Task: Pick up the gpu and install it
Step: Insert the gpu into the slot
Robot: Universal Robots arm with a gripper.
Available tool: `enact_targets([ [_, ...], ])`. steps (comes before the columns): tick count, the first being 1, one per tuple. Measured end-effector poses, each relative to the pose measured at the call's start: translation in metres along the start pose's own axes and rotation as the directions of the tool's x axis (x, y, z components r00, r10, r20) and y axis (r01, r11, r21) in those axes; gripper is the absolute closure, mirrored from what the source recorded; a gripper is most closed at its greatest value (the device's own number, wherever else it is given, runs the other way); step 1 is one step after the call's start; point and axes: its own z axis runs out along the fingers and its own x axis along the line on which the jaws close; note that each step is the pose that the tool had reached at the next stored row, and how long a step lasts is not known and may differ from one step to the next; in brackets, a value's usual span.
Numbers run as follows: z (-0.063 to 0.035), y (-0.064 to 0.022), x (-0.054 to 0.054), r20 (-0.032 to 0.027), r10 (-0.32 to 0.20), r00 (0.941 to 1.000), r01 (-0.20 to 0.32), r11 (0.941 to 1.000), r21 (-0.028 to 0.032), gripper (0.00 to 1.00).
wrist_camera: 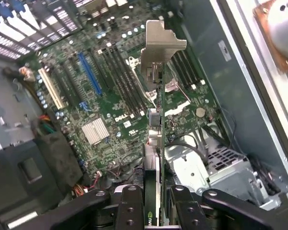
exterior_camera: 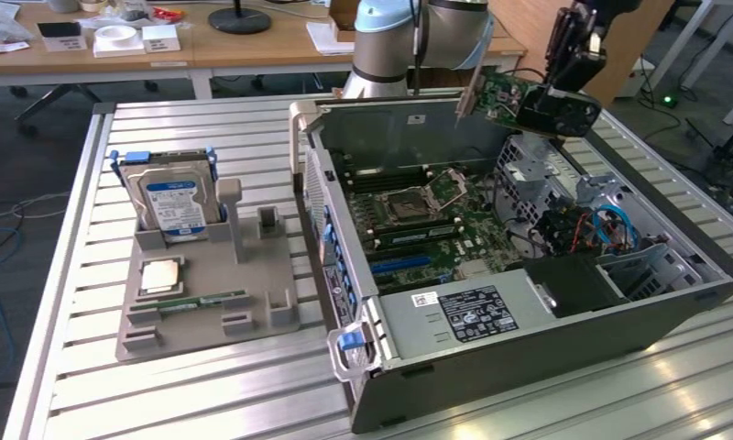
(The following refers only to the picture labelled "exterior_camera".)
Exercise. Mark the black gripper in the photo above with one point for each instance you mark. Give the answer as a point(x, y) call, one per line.
point(583, 73)

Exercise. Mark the green graphics card black fan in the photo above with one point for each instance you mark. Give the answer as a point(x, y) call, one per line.
point(502, 96)

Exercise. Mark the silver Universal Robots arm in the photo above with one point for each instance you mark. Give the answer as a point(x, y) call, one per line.
point(391, 46)

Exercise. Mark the perforated metal disk bay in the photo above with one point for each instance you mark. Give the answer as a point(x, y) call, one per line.
point(526, 183)

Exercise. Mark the metal socket cover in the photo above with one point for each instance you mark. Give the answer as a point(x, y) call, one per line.
point(447, 188)

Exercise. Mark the CPU socket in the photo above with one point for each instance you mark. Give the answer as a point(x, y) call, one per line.
point(406, 204)

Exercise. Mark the brown cardboard box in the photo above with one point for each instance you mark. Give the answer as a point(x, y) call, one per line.
point(342, 14)

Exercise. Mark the white paper stack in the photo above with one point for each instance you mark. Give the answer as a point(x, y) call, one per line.
point(330, 39)

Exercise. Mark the green motherboard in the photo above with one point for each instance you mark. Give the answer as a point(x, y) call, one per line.
point(465, 247)

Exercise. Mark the dark RAM stick white clips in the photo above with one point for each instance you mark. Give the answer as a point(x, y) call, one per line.
point(415, 234)

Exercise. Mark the open metal disk bay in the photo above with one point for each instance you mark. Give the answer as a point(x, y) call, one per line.
point(649, 275)

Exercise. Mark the small silver chipset heatsink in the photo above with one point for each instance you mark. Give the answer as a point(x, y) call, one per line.
point(475, 269)

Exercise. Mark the short blue expansion slot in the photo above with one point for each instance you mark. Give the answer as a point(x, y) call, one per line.
point(447, 277)

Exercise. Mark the long blue expansion slot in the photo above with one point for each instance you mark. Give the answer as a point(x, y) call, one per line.
point(401, 264)

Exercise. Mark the wooden desk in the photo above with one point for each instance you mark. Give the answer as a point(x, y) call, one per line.
point(251, 50)

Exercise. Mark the black round lamp base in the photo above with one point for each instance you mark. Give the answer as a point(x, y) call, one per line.
point(239, 22)

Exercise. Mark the grey power supply unit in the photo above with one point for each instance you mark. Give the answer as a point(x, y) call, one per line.
point(415, 325)

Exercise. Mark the open dark PC case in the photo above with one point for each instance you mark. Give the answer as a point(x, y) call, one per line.
point(526, 366)

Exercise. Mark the red packet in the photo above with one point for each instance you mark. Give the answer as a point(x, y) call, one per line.
point(166, 14)

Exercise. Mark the plain white box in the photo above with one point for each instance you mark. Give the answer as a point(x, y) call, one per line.
point(161, 39)

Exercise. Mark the hard disk in blue caddy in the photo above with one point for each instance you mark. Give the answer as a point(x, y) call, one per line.
point(171, 201)

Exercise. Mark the grey parts rack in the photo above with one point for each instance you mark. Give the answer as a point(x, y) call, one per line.
point(221, 275)

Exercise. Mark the flat white box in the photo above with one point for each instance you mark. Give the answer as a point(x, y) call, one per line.
point(119, 50)

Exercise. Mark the white tape roll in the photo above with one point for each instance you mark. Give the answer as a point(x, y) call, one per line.
point(117, 34)

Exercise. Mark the silver CPU chip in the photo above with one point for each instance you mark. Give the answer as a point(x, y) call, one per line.
point(159, 276)

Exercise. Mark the green RAM stick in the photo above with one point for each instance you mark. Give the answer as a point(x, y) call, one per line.
point(183, 305)

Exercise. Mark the white box with black lid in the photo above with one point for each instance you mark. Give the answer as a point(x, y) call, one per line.
point(63, 36)

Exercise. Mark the black office chair base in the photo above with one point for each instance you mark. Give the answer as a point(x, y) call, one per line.
point(46, 104)

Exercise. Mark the clear plastic bag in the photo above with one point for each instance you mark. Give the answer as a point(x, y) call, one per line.
point(0, 23)

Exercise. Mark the white desk frame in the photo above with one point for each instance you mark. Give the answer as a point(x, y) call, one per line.
point(683, 41)

